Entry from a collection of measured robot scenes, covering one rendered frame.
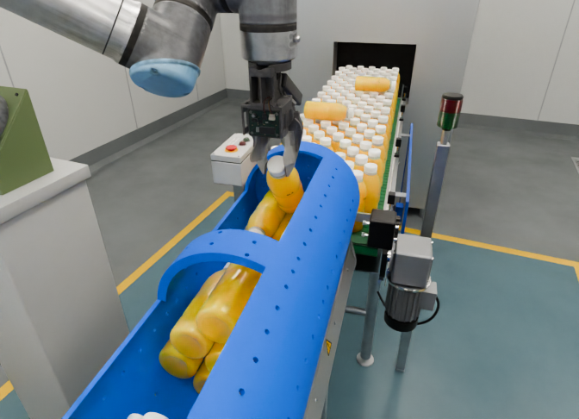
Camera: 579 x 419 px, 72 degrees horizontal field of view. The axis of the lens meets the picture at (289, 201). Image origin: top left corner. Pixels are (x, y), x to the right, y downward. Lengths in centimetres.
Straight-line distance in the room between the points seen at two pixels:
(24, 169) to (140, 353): 71
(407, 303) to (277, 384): 91
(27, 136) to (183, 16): 73
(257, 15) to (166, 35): 13
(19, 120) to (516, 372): 214
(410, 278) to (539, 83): 408
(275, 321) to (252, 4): 44
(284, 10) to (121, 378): 59
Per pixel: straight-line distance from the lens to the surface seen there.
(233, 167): 126
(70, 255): 138
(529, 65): 513
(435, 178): 144
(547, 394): 222
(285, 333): 54
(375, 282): 170
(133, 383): 71
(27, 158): 128
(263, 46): 65
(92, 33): 62
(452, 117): 136
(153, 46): 61
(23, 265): 129
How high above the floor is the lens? 159
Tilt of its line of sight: 30 degrees down
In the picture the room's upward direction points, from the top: straight up
